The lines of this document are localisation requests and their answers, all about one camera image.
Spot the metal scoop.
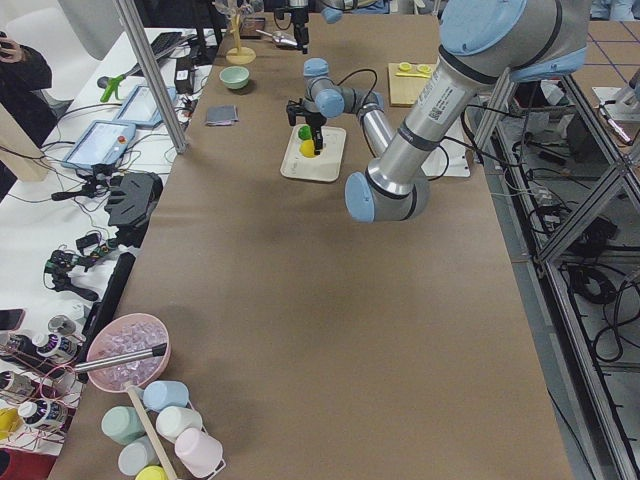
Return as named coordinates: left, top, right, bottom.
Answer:
left=258, top=30, right=297, bottom=50

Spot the aluminium frame post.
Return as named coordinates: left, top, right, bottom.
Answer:
left=113, top=0, right=187, bottom=154

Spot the blue cup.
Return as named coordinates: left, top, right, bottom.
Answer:
left=142, top=380, right=190, bottom=412

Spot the wooden cutting board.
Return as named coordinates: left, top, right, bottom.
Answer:
left=387, top=62, right=436, bottom=107

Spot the green lemon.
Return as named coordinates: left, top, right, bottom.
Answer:
left=297, top=124, right=312, bottom=141

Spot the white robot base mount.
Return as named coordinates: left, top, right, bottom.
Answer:
left=422, top=135, right=471, bottom=178

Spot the yellow lemon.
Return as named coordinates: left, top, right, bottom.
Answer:
left=299, top=140, right=316, bottom=158

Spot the yellow plastic knife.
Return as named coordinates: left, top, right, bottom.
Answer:
left=394, top=72, right=432, bottom=79

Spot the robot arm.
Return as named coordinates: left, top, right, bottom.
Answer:
left=286, top=1, right=591, bottom=223
left=273, top=0, right=375, bottom=54

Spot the green cup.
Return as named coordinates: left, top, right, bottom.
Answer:
left=101, top=406, right=146, bottom=446

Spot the wooden mug tree stand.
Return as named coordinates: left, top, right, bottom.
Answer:
left=213, top=0, right=256, bottom=65

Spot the white rabbit tray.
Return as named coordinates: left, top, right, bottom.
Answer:
left=280, top=124, right=346, bottom=183

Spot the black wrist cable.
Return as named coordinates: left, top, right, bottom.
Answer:
left=335, top=69, right=379, bottom=101

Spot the grey-blue cup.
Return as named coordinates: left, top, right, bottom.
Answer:
left=117, top=436, right=160, bottom=477

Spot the black keyboard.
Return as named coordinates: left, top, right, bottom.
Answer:
left=150, top=31, right=184, bottom=60

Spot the yellow cup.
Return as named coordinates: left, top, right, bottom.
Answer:
left=135, top=465, right=168, bottom=480

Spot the mint green bowl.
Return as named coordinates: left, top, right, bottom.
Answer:
left=219, top=66, right=250, bottom=90

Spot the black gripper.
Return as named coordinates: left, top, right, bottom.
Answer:
left=274, top=5, right=309, bottom=54
left=285, top=99, right=327, bottom=154

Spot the grey folded cloth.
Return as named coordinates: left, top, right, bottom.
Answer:
left=205, top=105, right=239, bottom=126

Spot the white cup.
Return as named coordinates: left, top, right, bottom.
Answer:
left=155, top=406, right=203, bottom=443

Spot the pink cup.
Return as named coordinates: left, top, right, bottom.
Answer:
left=174, top=427, right=226, bottom=479

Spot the pink bowl with ice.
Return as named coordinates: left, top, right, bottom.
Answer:
left=73, top=313, right=171, bottom=393

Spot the teach pendant tablet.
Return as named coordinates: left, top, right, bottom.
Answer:
left=61, top=121, right=136, bottom=171
left=113, top=85, right=162, bottom=129

